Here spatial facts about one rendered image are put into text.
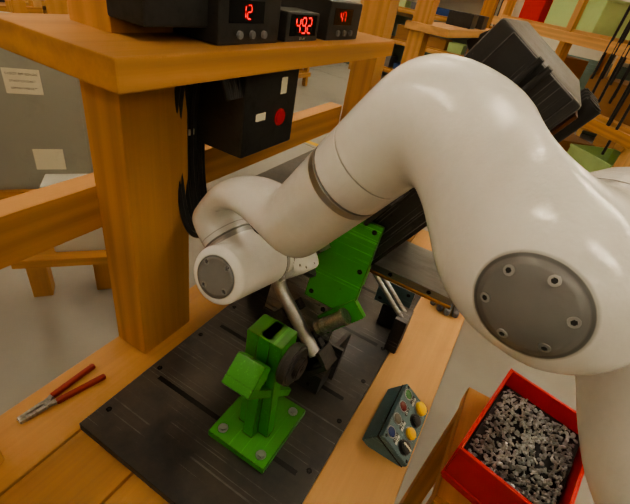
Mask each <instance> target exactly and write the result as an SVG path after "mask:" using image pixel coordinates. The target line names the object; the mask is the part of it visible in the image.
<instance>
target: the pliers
mask: <svg viewBox="0 0 630 504"><path fill-rule="evenodd" d="M94 369H95V365H94V364H90V365H89V366H87V367H86V368H84V369H83V370H82V371H80V372H79V373H78V374H76V375H75V376H73V377H72V378H71V379H69V380H68V381H67V382H65V383H64V384H62V385H61V386H60V387H58V388H57V389H56V390H54V391H53V392H51V393H50V395H49V396H48V397H47V398H46V399H44V400H43V401H41V402H39V403H38V404H36V405H35V406H33V407H32V408H30V409H29V410H27V411H26V412H24V413H23V414H21V415H20V416H18V417H17V420H18V421H19V422H20V424H23V423H25V422H26V421H28V420H30V419H31V418H33V417H35V416H36V415H38V414H40V413H41V412H43V411H45V410H47V409H48V408H50V407H51V406H54V405H57V404H60V403H62V402H64V401H66V400H68V399H70V398H71V397H73V396H75V395H77V394H79V393H81V392H83V391H84V390H86V389H88V388H90V387H92V386H94V385H96V384H98V383H99V382H101V381H103V380H105V379H106V375H105V374H101V375H99V376H97V377H95V378H94V379H92V380H90V381H88V382H86V383H84V384H82V385H80V386H78V387H76V388H74V389H72V390H71V391H69V392H67V393H65V394H63V395H61V396H59V397H57V396H58V395H60V394H61V393H63V392H64V391H65V390H67V389H68V388H69V387H71V386H72V385H73V384H75V383H76V382H77V381H79V380H80V379H81V378H83V377H84V376H85V375H87V374H88V373H89V372H91V371H92V370H94ZM56 397H57V398H56ZM54 398H56V399H54Z"/></svg>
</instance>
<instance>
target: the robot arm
mask: <svg viewBox="0 0 630 504"><path fill-rule="evenodd" d="M412 188H415V189H416V191H417V194H418V196H419V198H420V201H421V204H422V207H423V210H424V214H425V218H426V223H427V227H428V232H429V237H430V242H431V247H432V252H433V257H434V261H435V264H436V267H437V271H438V274H439V277H440V279H441V282H442V284H443V286H444V288H445V290H446V292H447V293H448V295H449V297H450V299H451V300H452V302H453V304H454V305H455V306H456V308H457V309H458V311H459V312H460V313H461V315H462V316H463V317H464V318H465V319H466V320H467V322H468V323H469V324H470V325H471V326H472V327H473V328H474V329H475V330H476V331H477V332H478V333H480V334H481V335H482V336H483V337H484V338H485V339H487V340H488V341H489V342H490V343H492V344H493V345H494V346H496V347H498V348H499V349H500V350H502V351H503V352H504V353H506V354H507V355H509V356H511V357H512V358H514V359H516V360H517V361H519V362H521V363H523V364H525V365H528V366H530V367H533V368H535V369H538V370H542V371H545V372H550V373H556V374H564V375H575V384H576V414H577V428H578V436H579V445H580V452H581V458H582V464H583V468H584V472H585V476H586V480H587V483H588V486H589V490H590V493H591V496H592V499H593V502H594V504H630V167H611V168H607V169H602V170H598V171H594V172H588V171H587V170H586V169H584V168H583V167H582V166H581V165H580V164H579V163H577V162H576V161H575V160H574V159H573V158H572V157H571V156H570V155H569V154H568V153H567V152H566V151H565V150H564V149H563V148H562V147H561V145H560V144H559V143H558V142H557V140H556V139H555V138H554V137H553V135H552V134H551V133H550V131H549V130H548V128H547V126H546V125H545V123H544V121H543V119H542V117H541V115H540V113H539V111H538V109H537V107H536V106H535V104H534V103H533V101H532V100H531V99H530V98H529V96H528V95H527V94H526V93H525V92H524V91H523V90H522V89H521V88H520V87H519V86H518V85H516V84H515V83H514V82H513V81H511V80H510V79H509V78H507V77H506V76H504V75H503V74H501V73H499V72H498V71H496V70H494V69H492V68H491V67H489V66H487V65H485V64H482V63H480V62H477V61H475V60H473V59H470V58H466V57H462V56H459V55H455V54H449V53H434V54H428V55H423V56H419V57H416V58H414V59H411V60H409V61H407V62H405V63H403V64H401V65H400V66H398V67H396V68H395V69H393V70H392V71H391V72H389V73H388V74H387V75H386V76H385V77H384V78H382V79H381V80H380V81H379V82H378V83H377V84H376V85H375V86H374V87H373V88H372V89H371V90H370V91H369V92H368V93H367V94H366V95H365V96H364V97H363V98H362V99H361V100H360V101H359V102H358V103H357V104H356V105H355V106H354V107H353V109H352V110H351V111H350V112H349V113H348V114H347V115H346V116H345V117H344V118H343V119H342V120H341V121H340V122H339V123H338V124H337V126H336V127H335V128H334V129H333V130H332V131H331V132H330V133H329V134H328V135H327V136H326V137H325V138H324V139H323V140H322V141H321V142H320V143H319V145H318V146H317V147H316V148H315V149H314V150H313V151H312V152H311V153H310V154H309V155H308V156H307V157H306V159H305V160H304V161H303V162H302V163H301V164H300V165H299V166H298V167H297V168H296V169H295V171H294V172H293V173H292V174H291V175H290V176H289V177H288V178H287V179H286V180H285V181H284V183H283V184H281V183H279V182H277V181H274V180H272V179H269V178H265V177H260V176H239V177H233V178H230V179H227V180H224V181H222V182H220V183H218V184H216V185H215V186H214V187H212V188H211V189H210V190H209V191H208V192H207V193H206V194H205V196H204V197H203V198H202V199H201V201H200V202H199V203H198V205H197V206H196V208H195V210H194V212H193V215H192V222H193V226H194V228H195V231H196V233H197V235H198V237H199V238H200V240H201V242H202V244H203V246H204V247H205V249H203V250H202V251H201V252H200V253H199V255H198V256H197V258H196V261H195V264H194V278H195V282H196V285H197V287H198V289H199V291H200V292H201V293H202V295H203V296H204V297H205V298H206V299H208V300H209V301H211V302H213V303H215V304H219V305H228V304H231V303H233V302H235V301H237V300H239V299H241V298H243V297H245V296H247V295H249V294H252V293H254V292H256V291H258V290H260V289H262V288H264V287H266V286H268V285H270V284H272V283H274V282H276V281H278V280H279V282H283V281H285V280H286V279H288V278H292V277H295V276H298V275H301V274H303V275H305V276H307V277H310V278H312V277H314V276H316V269H315V268H316V267H317V266H318V264H319V260H318V254H320V253H321V252H320V251H319V250H320V249H322V248H323V247H325V246H326V245H328V244H329V243H331V242H332V241H334V240H335V239H337V238H338V237H340V236H341V235H343V234H345V233H346V232H348V231H349V230H351V229H352V228H354V227H355V226H357V225H358V224H360V223H361V222H363V221H364V220H366V219H367V218H369V217H370V216H372V215H373V214H375V213H376V212H378V211H379V210H381V209H382V208H384V207H385V206H387V205H388V204H390V203H391V202H393V201H394V200H396V199H397V198H398V197H400V196H402V195H403V194H405V193H406V192H408V191H409V190H411V189H412ZM250 225H251V226H252V227H253V228H254V229H255V230H256V231H257V232H258V233H259V234H257V233H256V232H255V231H254V230H253V229H252V227H251V226H250Z"/></svg>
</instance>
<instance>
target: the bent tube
mask: <svg viewBox="0 0 630 504"><path fill-rule="evenodd" d="M329 248H331V246H330V244H328V245H326V246H325V247H323V248H322V249H320V250H319V251H320V252H323V251H325V250H327V249H329ZM273 287H274V290H275V293H276V295H277V297H278V299H279V301H280V303H281V305H282V307H283V309H284V311H285V313H286V314H287V316H288V318H289V320H290V322H291V324H292V326H293V328H294V330H295V331H297V332H298V334H297V335H298V337H299V339H300V341H301V343H303V344H305V345H306V346H307V349H308V356H309V358H312V357H314V356H316V355H315V354H316V353H317V352H318V351H319V350H320V348H319V346H318V344H317V342H316V340H315V339H314V337H313V335H312V333H311V331H310V329H309V327H308V325H307V323H306V321H305V320H304V318H303V316H302V314H301V312H300V310H299V308H298V306H297V304H296V302H295V301H294V299H293V297H292V295H291V293H290V291H289V289H288V286H287V283H286V280H285V281H283V282H279V280H278V281H276V282H274V283H273Z"/></svg>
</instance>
